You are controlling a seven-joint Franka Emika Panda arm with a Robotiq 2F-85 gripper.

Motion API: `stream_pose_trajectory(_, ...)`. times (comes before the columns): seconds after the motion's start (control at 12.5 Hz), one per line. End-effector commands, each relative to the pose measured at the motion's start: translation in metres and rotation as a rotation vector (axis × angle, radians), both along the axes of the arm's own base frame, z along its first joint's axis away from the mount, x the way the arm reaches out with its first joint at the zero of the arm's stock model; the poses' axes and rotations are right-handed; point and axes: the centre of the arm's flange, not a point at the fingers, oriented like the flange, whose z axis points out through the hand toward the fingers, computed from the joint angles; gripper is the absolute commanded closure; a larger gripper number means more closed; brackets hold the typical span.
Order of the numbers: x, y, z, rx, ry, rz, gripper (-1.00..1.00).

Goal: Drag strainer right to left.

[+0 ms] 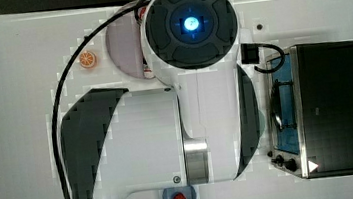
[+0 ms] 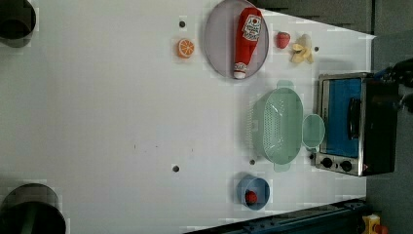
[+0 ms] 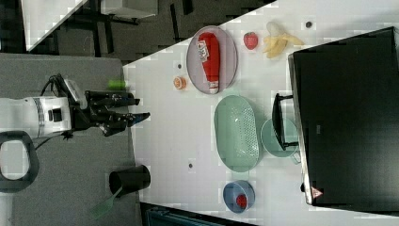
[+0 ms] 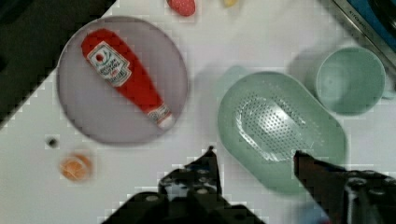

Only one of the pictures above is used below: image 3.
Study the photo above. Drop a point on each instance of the green mug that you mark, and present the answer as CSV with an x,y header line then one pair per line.
x,y
271,144

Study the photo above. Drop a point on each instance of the green spatula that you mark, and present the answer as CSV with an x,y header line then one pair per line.
x,y
104,207

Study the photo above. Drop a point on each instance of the blue bowl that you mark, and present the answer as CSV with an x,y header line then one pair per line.
x,y
232,190

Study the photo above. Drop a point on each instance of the orange slice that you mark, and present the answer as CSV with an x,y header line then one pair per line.
x,y
179,82

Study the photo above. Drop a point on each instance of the black toaster oven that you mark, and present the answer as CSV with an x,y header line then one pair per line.
x,y
345,96

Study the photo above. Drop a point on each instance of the red strawberry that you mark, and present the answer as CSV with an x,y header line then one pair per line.
x,y
250,40

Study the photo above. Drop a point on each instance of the grey round plate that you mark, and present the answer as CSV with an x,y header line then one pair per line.
x,y
228,60

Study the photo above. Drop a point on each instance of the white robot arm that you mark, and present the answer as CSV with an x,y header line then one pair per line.
x,y
51,116

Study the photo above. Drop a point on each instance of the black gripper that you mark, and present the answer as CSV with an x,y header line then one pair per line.
x,y
99,112

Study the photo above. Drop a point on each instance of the red ketchup bottle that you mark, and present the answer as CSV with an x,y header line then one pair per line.
x,y
209,55

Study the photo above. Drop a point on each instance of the black cup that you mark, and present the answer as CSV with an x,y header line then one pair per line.
x,y
130,180

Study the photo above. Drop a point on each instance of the peeled banana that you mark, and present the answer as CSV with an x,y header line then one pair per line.
x,y
277,40

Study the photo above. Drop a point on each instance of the green oval strainer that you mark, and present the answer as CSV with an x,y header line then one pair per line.
x,y
236,134

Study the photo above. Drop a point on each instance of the green cylinder object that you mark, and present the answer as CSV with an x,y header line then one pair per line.
x,y
116,84

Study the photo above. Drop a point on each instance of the small red fruit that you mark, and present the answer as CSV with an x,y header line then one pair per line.
x,y
241,201

